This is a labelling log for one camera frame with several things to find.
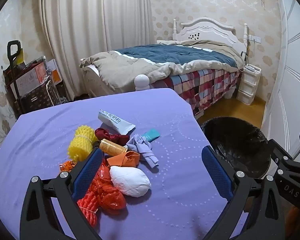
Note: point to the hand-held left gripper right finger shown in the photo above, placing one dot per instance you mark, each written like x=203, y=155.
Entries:
x=216, y=170

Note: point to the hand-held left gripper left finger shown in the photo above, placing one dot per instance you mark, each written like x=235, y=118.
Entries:
x=87, y=172

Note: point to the orange foil wrapper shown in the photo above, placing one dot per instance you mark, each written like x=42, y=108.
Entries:
x=66, y=166

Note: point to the red-orange plastic bag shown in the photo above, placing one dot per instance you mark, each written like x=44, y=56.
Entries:
x=107, y=192

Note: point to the yellow foam fruit net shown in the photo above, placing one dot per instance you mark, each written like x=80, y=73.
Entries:
x=81, y=142

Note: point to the trash bin with black liner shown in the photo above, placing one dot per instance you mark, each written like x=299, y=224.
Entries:
x=235, y=142

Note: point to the orange-red mesh net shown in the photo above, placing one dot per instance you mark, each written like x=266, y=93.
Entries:
x=88, y=207

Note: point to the amber bottle with orange label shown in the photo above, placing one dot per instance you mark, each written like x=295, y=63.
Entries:
x=112, y=147

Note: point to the orange paper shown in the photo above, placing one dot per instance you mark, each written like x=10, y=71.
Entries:
x=125, y=158

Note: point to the dark red cloth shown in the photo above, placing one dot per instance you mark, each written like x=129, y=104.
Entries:
x=107, y=135

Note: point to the white and blue pouch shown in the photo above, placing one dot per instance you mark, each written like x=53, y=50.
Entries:
x=112, y=123

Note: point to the lavender cloth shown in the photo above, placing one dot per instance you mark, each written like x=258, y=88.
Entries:
x=142, y=147

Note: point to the teal small tube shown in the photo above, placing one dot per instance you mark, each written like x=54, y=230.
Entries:
x=151, y=134

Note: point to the white wardrobe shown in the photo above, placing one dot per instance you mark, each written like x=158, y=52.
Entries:
x=290, y=80

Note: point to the white drawer unit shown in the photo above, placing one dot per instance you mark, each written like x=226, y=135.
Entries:
x=248, y=85

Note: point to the plaid bed sheet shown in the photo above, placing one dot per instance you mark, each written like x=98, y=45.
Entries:
x=197, y=82

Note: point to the clear box with orange label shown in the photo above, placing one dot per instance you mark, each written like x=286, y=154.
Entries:
x=53, y=72

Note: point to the cardboard box with orange side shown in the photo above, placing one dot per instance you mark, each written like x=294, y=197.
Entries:
x=30, y=78

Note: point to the blue and beige duvet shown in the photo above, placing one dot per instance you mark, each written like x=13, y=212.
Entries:
x=165, y=55

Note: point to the yellow tag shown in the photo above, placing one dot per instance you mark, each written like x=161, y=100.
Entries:
x=20, y=57

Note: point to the white pillow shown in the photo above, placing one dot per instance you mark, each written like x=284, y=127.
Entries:
x=166, y=41

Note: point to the bed with grey duvet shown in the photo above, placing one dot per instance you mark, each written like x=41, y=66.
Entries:
x=205, y=31

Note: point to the cream curtain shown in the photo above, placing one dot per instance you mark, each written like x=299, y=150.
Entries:
x=90, y=17

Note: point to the wall socket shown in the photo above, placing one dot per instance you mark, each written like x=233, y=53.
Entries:
x=255, y=39

